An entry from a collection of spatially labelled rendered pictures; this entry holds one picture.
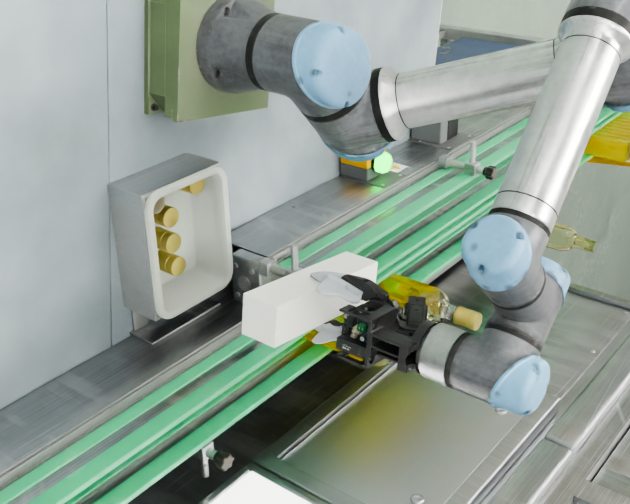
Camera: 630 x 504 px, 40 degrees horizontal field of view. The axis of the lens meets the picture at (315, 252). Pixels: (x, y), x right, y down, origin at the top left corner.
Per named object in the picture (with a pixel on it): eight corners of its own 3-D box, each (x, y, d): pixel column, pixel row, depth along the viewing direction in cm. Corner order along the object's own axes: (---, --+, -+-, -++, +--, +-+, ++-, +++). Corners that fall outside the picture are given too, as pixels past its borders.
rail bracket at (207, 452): (162, 462, 144) (221, 497, 136) (158, 429, 141) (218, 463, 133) (180, 449, 147) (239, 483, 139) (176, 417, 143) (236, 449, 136)
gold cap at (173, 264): (151, 254, 144) (169, 261, 141) (167, 245, 146) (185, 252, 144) (153, 272, 145) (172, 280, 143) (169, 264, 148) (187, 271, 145)
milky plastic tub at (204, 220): (124, 309, 144) (161, 325, 140) (107, 184, 134) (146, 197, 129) (199, 268, 156) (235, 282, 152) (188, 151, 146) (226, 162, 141)
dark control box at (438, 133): (408, 137, 203) (440, 145, 199) (410, 104, 200) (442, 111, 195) (427, 128, 209) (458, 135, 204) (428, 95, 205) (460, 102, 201)
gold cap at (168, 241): (146, 230, 141) (165, 237, 139) (162, 223, 144) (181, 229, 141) (148, 249, 143) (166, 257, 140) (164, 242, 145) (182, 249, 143)
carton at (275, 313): (243, 293, 119) (277, 306, 116) (346, 251, 137) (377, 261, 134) (241, 333, 121) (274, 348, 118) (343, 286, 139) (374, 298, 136)
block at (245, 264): (230, 301, 156) (259, 313, 152) (227, 254, 152) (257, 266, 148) (243, 293, 159) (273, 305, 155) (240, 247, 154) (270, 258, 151)
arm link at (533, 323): (563, 249, 104) (526, 331, 102) (580, 286, 113) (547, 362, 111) (503, 232, 108) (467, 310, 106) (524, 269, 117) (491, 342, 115)
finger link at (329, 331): (287, 328, 125) (338, 332, 119) (312, 316, 129) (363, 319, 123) (290, 349, 125) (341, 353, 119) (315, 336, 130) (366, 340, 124)
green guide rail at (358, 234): (275, 270, 153) (311, 283, 148) (275, 265, 152) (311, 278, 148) (635, 56, 274) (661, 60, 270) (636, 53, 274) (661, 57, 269)
